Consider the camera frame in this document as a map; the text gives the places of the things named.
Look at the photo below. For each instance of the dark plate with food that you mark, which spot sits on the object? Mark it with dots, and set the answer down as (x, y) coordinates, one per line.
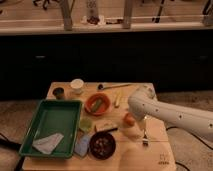
(102, 145)

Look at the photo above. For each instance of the dark small cup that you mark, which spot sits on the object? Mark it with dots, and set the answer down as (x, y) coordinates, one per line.
(59, 93)

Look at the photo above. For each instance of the green cucumber piece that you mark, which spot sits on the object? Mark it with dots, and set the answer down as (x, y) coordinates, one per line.
(96, 105)

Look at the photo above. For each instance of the orange apple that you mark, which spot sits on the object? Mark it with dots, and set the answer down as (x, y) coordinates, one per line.
(129, 120)

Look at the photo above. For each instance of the orange bowl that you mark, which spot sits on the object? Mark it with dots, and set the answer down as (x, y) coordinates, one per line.
(104, 106)

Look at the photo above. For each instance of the green plastic tray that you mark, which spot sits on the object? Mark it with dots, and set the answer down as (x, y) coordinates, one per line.
(51, 117)

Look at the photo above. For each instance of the wooden shelf frame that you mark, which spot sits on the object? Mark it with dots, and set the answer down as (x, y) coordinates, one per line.
(102, 16)

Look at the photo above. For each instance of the brush with black handle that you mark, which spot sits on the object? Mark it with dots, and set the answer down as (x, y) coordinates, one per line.
(105, 127)

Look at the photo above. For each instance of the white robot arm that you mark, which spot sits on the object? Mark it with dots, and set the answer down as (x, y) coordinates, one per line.
(143, 102)

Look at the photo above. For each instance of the yellow banana piece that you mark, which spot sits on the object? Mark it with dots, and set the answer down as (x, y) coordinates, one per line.
(117, 100)

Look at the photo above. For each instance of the metal fork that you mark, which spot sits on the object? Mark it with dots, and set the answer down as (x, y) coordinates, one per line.
(145, 139)

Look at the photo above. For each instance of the small green cup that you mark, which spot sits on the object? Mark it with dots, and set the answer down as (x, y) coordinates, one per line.
(85, 125)

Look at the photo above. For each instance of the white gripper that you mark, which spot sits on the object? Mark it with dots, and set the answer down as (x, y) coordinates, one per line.
(142, 124)

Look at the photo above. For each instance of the wooden handled black spoon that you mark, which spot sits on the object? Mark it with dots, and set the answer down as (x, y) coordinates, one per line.
(104, 87)

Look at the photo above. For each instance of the white cloth in tray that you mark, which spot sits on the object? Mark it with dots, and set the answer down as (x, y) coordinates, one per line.
(48, 144)

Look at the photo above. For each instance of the white paper cup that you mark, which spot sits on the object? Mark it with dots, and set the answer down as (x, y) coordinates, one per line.
(77, 86)

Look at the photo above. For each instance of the blue sponge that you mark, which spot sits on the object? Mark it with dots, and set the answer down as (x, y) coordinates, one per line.
(82, 145)

